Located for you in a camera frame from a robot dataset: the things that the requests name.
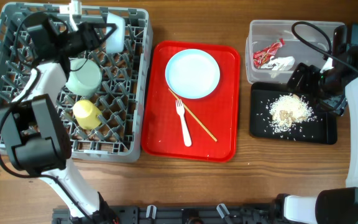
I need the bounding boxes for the red plastic tray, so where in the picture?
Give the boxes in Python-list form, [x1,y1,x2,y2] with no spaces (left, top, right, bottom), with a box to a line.
[141,40,241,162]

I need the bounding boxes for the clear plastic bin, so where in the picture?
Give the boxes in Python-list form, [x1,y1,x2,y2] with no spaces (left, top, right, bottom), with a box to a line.
[245,20,344,84]

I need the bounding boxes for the light blue bowl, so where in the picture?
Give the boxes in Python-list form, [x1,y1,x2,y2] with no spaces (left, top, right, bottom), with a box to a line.
[106,12,126,54]

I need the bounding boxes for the rice and food scraps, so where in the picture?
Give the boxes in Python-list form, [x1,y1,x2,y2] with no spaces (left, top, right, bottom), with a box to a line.
[256,93,318,138]

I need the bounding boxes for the wooden chopstick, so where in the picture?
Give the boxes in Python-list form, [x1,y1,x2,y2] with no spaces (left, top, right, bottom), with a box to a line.
[168,88,218,142]

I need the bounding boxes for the red snack wrapper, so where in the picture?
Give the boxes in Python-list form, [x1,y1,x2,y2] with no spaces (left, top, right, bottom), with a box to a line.
[253,38,285,68]

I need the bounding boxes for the light blue plate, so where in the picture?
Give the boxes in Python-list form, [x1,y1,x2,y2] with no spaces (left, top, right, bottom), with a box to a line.
[165,49,221,100]

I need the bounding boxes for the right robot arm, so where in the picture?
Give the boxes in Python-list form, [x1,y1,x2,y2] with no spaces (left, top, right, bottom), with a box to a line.
[275,24,358,223]

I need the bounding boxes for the grey dishwasher rack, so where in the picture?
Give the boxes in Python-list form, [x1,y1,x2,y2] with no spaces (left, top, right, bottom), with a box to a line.
[0,2,153,162]

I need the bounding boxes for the white tissue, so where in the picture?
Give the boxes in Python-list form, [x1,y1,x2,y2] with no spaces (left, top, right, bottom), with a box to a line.
[260,56,295,78]

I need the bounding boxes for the black waste tray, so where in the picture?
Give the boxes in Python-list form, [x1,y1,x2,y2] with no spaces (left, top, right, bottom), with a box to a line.
[250,82,337,144]

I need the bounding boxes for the yellow cup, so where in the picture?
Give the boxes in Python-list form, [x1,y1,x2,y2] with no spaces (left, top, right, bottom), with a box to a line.
[73,100,102,129]

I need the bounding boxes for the white plastic fork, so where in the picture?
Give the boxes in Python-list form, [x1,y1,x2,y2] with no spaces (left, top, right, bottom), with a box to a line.
[175,100,192,147]

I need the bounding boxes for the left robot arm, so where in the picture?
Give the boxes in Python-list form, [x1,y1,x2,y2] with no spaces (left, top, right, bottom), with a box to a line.
[0,11,120,223]

